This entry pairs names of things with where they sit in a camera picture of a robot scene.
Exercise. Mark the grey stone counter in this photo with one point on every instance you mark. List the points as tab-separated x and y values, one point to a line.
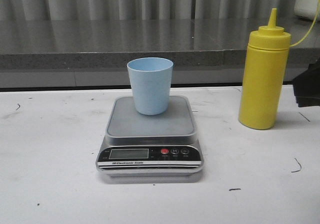
84	54

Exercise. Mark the grey pleated curtain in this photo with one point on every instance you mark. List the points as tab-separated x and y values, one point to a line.
60	10

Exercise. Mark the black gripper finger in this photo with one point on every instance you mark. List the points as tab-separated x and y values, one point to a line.
306	87

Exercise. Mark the grey electronic kitchen scale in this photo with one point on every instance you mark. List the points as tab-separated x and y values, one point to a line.
141	148

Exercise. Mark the light blue plastic cup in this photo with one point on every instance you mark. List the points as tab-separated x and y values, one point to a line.
150	79

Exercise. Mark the white rice cooker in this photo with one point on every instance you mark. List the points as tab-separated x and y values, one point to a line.
305	8

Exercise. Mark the yellow squeeze bottle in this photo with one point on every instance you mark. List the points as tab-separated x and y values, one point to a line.
264	71

